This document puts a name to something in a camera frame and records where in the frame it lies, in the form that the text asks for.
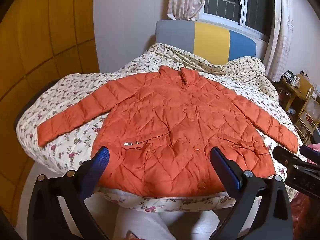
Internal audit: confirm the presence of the orange quilted jacket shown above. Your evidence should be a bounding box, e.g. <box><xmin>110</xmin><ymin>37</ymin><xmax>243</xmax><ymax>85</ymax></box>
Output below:
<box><xmin>37</xmin><ymin>65</ymin><xmax>299</xmax><ymax>197</ymax></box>

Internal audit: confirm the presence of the short floral curtain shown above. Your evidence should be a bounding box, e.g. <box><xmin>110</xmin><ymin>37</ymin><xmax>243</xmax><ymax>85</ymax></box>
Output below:
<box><xmin>167</xmin><ymin>0</ymin><xmax>212</xmax><ymax>21</ymax></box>

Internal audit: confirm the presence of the yellow wooden wardrobe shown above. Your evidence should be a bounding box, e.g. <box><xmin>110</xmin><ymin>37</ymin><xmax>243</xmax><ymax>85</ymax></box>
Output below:
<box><xmin>0</xmin><ymin>0</ymin><xmax>100</xmax><ymax>230</ymax></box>

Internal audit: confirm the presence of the long floral curtain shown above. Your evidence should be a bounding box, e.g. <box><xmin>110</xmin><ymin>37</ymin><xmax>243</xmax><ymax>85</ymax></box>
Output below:
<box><xmin>264</xmin><ymin>0</ymin><xmax>294</xmax><ymax>81</ymax></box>

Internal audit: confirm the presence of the grey yellow blue headboard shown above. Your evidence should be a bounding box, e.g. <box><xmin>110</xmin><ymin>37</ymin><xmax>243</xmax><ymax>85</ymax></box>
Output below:
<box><xmin>155</xmin><ymin>19</ymin><xmax>258</xmax><ymax>63</ymax></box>

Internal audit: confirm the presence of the floral bedspread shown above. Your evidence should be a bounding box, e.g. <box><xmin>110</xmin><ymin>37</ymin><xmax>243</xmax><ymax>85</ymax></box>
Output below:
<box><xmin>15</xmin><ymin>42</ymin><xmax>310</xmax><ymax>213</ymax></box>

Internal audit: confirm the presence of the dark patterned box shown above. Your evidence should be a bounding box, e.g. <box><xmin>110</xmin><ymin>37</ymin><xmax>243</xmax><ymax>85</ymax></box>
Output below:
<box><xmin>281</xmin><ymin>72</ymin><xmax>299</xmax><ymax>83</ymax></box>

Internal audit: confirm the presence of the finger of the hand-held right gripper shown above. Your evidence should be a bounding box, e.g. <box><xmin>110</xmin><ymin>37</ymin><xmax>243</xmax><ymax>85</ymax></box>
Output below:
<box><xmin>299</xmin><ymin>144</ymin><xmax>320</xmax><ymax>162</ymax></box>
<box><xmin>272</xmin><ymin>146</ymin><xmax>302</xmax><ymax>167</ymax></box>

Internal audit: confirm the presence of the window with white frame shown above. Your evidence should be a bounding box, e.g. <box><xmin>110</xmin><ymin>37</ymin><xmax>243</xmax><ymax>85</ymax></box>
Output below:
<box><xmin>199</xmin><ymin>0</ymin><xmax>277</xmax><ymax>40</ymax></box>

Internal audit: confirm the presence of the wooden desk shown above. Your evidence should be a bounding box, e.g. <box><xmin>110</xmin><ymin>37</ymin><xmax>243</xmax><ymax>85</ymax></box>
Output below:
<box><xmin>277</xmin><ymin>80</ymin><xmax>300</xmax><ymax>114</ymax></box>

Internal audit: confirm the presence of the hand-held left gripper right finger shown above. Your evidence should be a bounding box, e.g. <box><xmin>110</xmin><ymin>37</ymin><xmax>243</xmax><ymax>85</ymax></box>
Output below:
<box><xmin>210</xmin><ymin>146</ymin><xmax>293</xmax><ymax>240</ymax></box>

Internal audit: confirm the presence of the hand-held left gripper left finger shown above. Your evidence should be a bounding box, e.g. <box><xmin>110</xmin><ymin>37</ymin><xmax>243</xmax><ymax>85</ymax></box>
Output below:
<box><xmin>26</xmin><ymin>146</ymin><xmax>110</xmax><ymax>240</ymax></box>

